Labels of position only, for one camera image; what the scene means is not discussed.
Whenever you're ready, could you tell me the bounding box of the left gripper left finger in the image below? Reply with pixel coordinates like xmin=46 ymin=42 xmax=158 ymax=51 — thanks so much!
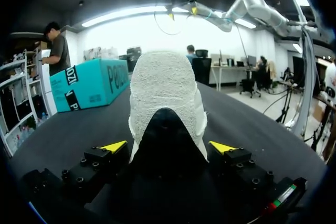
xmin=61 ymin=140 xmax=129 ymax=204

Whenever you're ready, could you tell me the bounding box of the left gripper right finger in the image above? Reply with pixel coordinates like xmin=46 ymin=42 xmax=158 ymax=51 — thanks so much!
xmin=208 ymin=141 xmax=276 ymax=199

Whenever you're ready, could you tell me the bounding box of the white knit shoe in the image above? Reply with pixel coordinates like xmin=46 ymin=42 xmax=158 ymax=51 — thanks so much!
xmin=128 ymin=50 xmax=211 ymax=172

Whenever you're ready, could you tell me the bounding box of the person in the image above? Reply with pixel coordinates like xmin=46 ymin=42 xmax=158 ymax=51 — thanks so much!
xmin=185 ymin=45 xmax=197 ymax=63
xmin=253 ymin=55 xmax=271 ymax=84
xmin=39 ymin=21 xmax=71 ymax=77

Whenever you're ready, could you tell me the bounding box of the teal box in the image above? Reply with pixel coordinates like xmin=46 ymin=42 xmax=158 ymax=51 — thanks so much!
xmin=49 ymin=58 xmax=131 ymax=114

